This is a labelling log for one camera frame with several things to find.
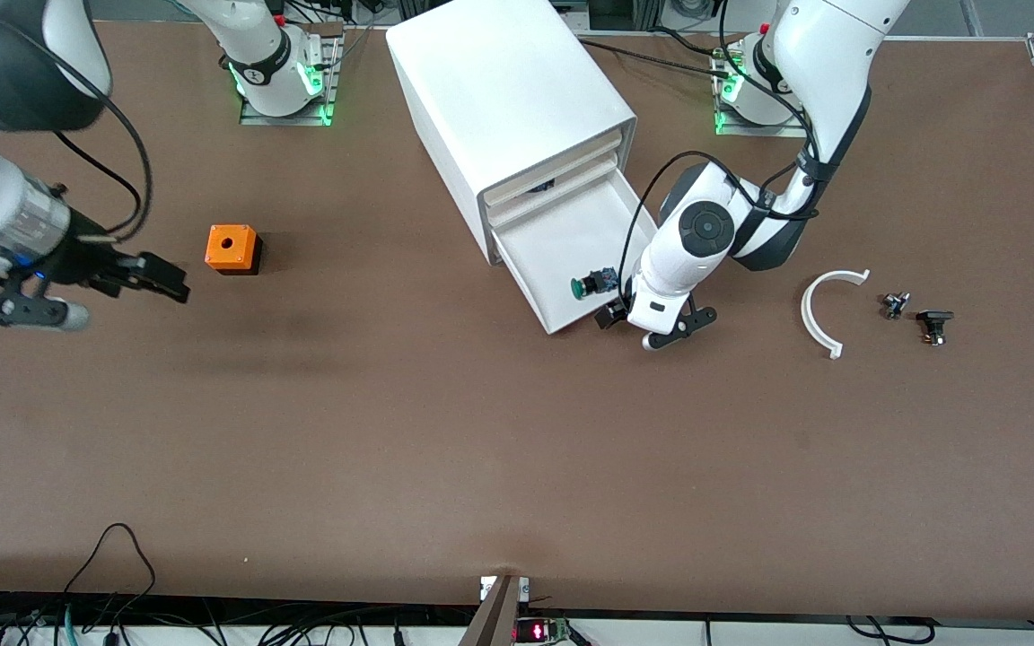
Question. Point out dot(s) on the white drawer with yellow button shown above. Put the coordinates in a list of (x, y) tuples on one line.
[(589, 151)]

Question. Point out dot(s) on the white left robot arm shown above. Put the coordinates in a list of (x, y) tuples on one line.
[(827, 54)]

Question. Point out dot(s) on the small metal fitting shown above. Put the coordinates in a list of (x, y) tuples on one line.
[(895, 305)]

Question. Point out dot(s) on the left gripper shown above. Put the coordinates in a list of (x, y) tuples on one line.
[(611, 315)]

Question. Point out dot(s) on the green push button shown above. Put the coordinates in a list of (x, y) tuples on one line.
[(593, 283)]

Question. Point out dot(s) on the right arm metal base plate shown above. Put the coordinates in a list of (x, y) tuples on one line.
[(257, 119)]

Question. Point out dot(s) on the white drawer with red button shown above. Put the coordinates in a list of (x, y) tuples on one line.
[(589, 171)]

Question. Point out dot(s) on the orange box with hole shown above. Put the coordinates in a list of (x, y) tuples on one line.
[(230, 244)]

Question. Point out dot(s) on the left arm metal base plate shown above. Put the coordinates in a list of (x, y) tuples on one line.
[(732, 131)]

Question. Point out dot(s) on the white drawer with green button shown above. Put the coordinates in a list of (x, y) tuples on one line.
[(562, 242)]

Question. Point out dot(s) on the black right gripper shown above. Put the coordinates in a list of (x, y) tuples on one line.
[(86, 257)]

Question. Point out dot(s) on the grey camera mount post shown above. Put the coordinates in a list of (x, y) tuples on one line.
[(495, 619)]

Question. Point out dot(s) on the red LED display device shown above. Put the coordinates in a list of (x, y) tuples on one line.
[(535, 631)]

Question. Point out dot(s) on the small black switch part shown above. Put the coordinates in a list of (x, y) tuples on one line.
[(934, 323)]

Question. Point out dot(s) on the white drawer cabinet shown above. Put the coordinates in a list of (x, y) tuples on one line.
[(499, 90)]

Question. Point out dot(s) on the white curved plastic arc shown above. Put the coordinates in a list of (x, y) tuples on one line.
[(806, 309)]

